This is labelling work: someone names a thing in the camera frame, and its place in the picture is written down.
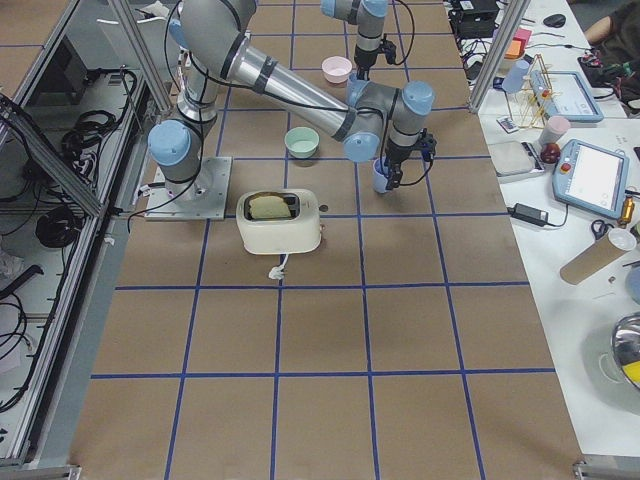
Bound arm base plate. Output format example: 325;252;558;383
144;156;233;221

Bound mint green bowl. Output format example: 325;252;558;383
284;126;320;159

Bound blue cup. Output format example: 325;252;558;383
347;72;369;92
372;156;390;194

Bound black power adapter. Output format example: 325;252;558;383
507;203;548;227

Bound kitchen scale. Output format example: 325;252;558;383
488;141;545;183

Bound toast slice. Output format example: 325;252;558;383
249;195;291;220

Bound pink bowl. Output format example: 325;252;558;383
321;56;353;85

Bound cream toaster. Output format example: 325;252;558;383
236;189;321;255

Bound steel mixing bowl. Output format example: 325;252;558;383
598;312;639;391

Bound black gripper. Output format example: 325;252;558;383
381;142;414;191

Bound teach pendant tablet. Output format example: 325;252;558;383
551;139;629;218
529;70;604;123

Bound cardboard tube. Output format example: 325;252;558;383
559;228;637;285

